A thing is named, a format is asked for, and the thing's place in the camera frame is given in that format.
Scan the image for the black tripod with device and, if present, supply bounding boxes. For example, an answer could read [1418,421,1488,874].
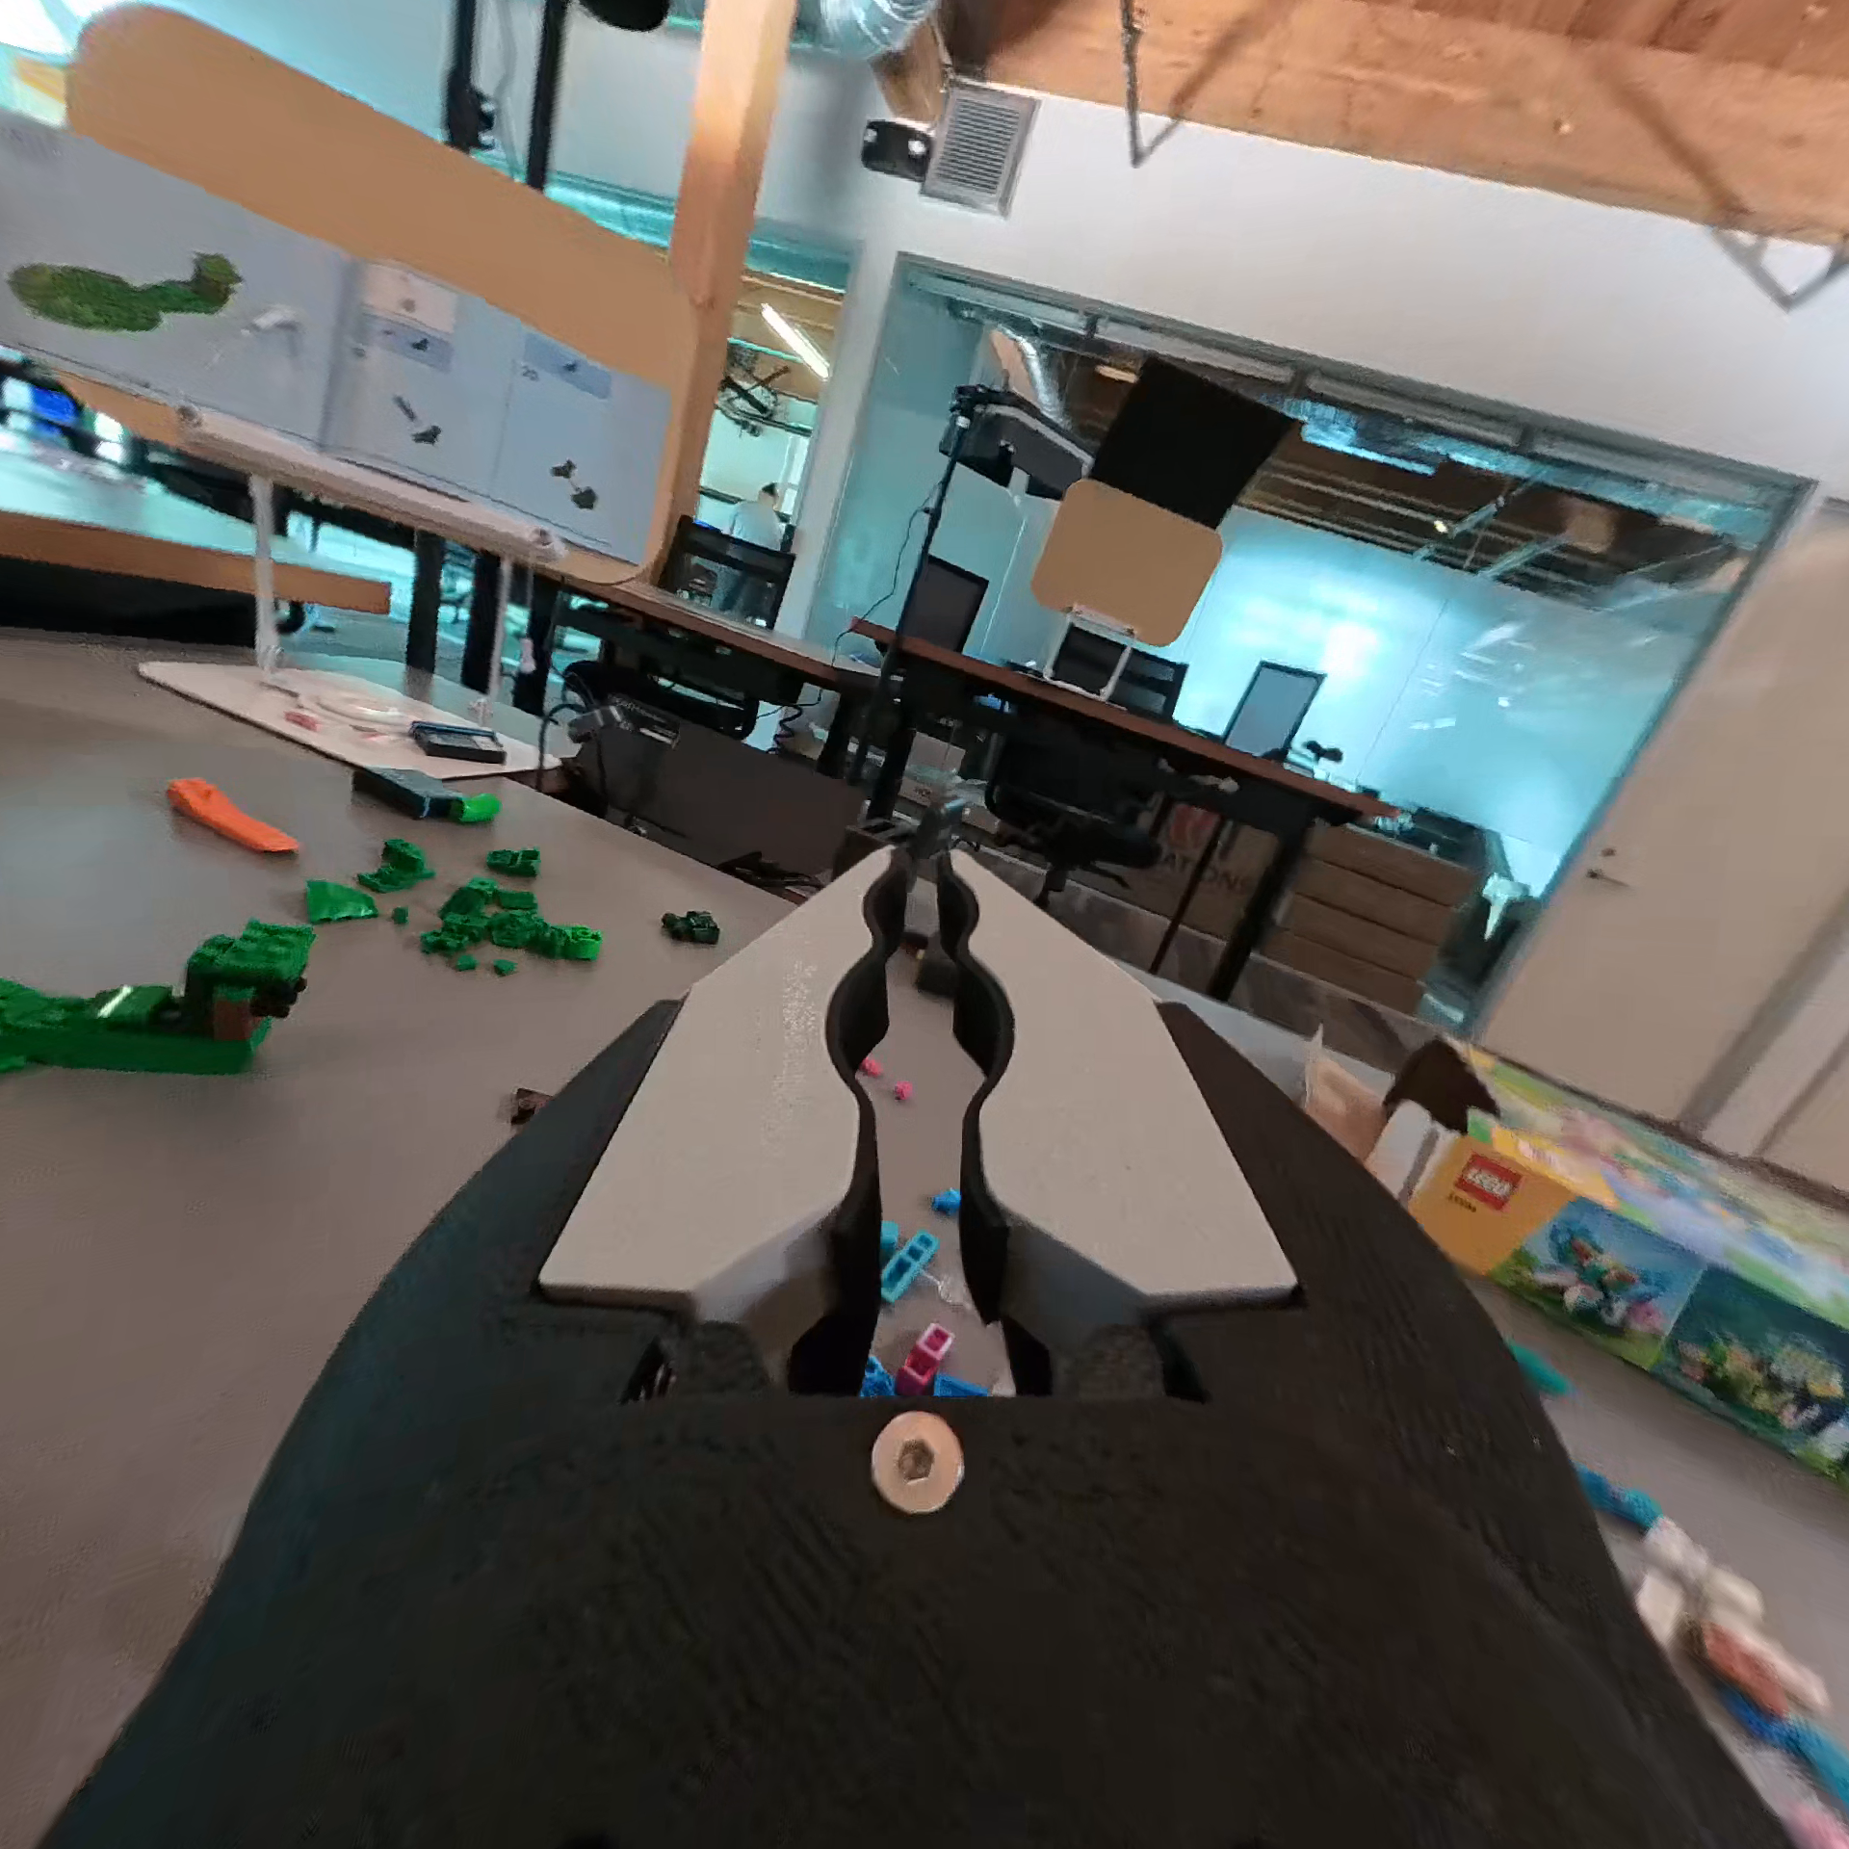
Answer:
[888,382,1092,724]

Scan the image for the black office chair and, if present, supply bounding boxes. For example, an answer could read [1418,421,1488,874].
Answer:
[988,742,1164,884]
[656,517,797,630]

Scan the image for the colourful toy set box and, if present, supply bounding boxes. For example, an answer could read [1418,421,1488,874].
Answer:
[1408,1045,1849,1489]

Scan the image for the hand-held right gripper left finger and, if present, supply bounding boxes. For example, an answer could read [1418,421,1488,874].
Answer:
[536,849,900,1395]

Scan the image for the stack of cardboard boxes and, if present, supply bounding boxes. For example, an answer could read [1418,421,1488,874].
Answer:
[1156,823,1489,1012]

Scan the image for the orange brick separator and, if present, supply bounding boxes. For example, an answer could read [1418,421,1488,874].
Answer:
[164,777,303,857]

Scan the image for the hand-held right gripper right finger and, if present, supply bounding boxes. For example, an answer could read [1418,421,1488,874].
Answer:
[937,852,1303,1396]

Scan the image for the dark office desk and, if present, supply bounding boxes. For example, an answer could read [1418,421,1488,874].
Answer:
[563,570,883,753]

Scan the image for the green brick tree model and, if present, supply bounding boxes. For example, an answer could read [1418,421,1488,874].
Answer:
[0,920,318,1076]

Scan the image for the white wall vent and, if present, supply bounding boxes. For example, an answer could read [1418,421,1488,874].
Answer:
[920,78,1043,217]

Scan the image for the brick instruction booklet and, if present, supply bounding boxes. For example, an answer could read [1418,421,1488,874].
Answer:
[0,116,679,566]

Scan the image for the black overhead camera rig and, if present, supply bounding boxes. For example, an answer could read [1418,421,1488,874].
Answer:
[434,0,673,190]

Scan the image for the grey table with wooden edge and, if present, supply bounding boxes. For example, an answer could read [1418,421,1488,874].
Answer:
[0,497,394,637]

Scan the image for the beige door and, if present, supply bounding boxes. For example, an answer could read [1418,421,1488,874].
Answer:
[1473,497,1849,1158]

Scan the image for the wooden support post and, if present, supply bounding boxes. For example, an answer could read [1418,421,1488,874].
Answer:
[649,0,799,580]

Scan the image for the black monitor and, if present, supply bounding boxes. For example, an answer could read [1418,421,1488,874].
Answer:
[1225,663,1328,759]
[895,554,991,659]

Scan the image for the long wooden-edged office desk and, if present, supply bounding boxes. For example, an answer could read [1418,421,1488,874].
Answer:
[850,619,1395,998]

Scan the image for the pile of loose green bricks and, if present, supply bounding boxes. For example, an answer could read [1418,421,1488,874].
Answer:
[356,837,606,972]

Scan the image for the silver ventilation duct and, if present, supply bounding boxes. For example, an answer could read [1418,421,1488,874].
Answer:
[794,0,956,66]

